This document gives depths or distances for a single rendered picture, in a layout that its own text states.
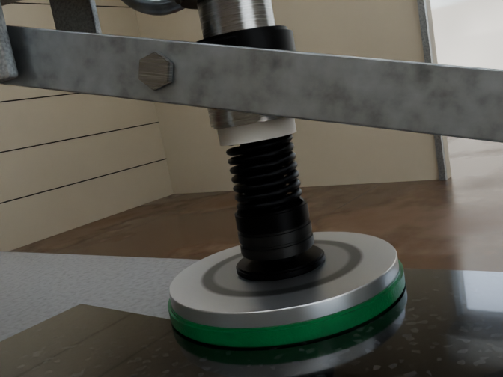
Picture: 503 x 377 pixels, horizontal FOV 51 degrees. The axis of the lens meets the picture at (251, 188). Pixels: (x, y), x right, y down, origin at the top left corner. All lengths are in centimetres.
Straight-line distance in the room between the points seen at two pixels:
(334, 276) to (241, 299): 8
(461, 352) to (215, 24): 31
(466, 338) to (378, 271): 9
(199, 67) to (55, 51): 13
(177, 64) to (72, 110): 607
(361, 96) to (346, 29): 519
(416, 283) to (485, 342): 12
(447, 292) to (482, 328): 7
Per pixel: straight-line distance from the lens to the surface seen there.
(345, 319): 42
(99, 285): 67
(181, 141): 707
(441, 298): 46
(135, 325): 52
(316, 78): 41
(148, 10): 68
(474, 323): 42
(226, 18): 46
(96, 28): 63
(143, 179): 703
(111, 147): 676
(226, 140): 46
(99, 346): 49
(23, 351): 54
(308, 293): 43
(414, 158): 543
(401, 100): 41
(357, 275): 45
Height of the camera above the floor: 105
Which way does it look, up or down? 9 degrees down
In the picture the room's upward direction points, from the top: 10 degrees counter-clockwise
